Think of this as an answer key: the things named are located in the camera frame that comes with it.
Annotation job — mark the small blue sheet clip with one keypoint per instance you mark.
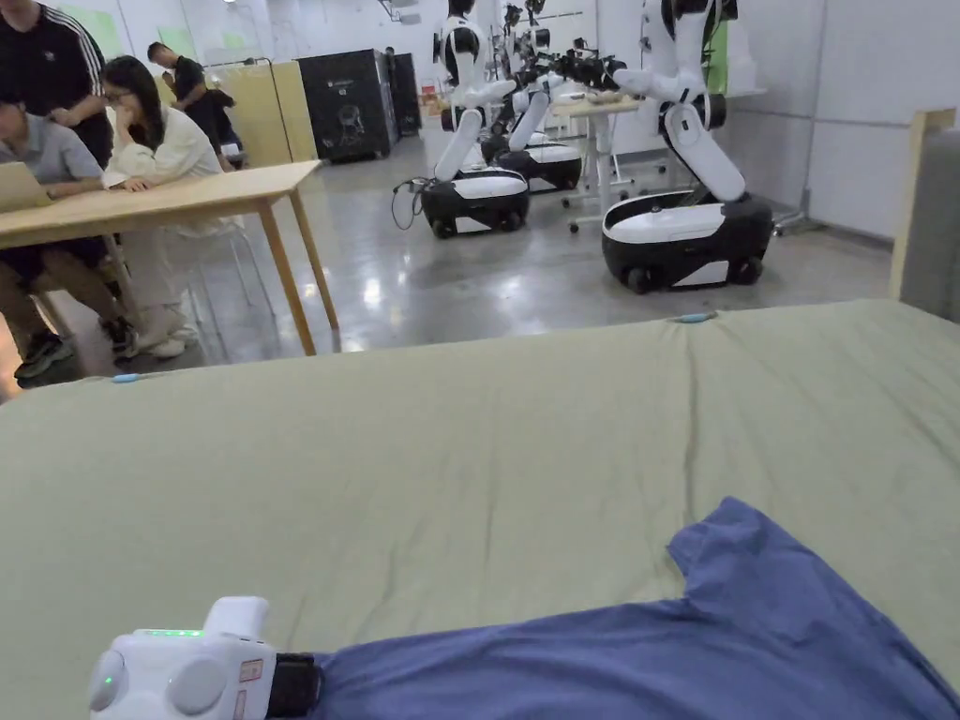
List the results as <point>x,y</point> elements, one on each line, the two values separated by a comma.
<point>694,318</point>
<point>125,378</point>

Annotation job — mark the white and black wheeled robot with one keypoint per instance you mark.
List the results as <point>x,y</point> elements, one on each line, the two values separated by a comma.
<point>472,191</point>
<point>686,232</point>
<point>551,161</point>

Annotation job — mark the pale wooden cabinet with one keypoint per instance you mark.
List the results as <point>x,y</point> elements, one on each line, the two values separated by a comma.
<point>281,112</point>

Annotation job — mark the blue shirt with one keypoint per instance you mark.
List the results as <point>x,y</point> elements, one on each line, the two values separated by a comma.
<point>675,645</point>

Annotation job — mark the grey padded headboard, wooden frame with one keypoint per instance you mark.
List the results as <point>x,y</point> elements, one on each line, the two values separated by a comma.
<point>934,225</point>

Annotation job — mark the large black equipment case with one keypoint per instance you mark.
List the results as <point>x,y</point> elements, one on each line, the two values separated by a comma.
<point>346,101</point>

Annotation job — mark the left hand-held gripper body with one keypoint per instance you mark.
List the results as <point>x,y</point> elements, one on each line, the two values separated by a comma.
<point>187,679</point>

